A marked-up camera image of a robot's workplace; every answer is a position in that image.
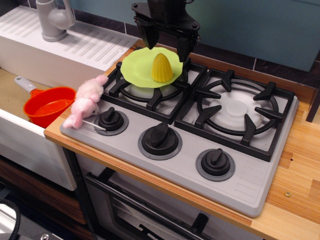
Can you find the black left burner grate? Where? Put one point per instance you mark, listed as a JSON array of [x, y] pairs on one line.
[[160, 103]]

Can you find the orange toy pot grey handle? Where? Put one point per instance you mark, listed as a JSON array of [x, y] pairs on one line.
[[44, 106]]

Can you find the light green plastic plate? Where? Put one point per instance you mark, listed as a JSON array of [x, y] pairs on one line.
[[137, 67]]

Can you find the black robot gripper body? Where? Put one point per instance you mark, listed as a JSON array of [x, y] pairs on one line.
[[169, 16]]

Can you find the grey toy faucet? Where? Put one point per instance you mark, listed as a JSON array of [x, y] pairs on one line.
[[54, 21]]

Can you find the pink plush toy animal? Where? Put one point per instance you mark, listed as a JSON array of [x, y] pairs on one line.
[[86, 102]]

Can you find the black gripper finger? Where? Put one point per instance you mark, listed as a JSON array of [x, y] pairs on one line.
[[185, 45], [149, 33]]

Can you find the black stove knob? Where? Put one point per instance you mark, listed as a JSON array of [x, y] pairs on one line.
[[160, 142], [215, 165], [112, 121]]

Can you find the black right stove knob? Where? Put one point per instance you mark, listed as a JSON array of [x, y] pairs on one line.
[[215, 165]]

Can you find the toy oven door black handle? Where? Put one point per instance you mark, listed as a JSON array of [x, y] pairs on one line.
[[140, 212]]

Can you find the teal box on wall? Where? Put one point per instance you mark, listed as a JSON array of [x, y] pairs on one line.
[[285, 32]]

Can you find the black middle stove knob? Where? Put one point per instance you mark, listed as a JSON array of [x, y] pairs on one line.
[[160, 142]]

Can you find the white toy sink basin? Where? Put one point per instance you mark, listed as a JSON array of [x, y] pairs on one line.
[[86, 52]]

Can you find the black right burner grate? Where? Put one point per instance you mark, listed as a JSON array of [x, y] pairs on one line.
[[247, 116]]

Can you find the black left stove knob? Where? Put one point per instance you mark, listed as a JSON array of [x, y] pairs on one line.
[[112, 121]]

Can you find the yellow toy corn cob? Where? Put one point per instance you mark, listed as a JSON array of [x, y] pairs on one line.
[[161, 71]]

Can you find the grey toy stove top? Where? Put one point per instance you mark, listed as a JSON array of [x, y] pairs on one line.
[[245, 191]]

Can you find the black burner grate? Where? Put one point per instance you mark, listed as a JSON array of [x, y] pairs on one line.
[[247, 116], [160, 103]]

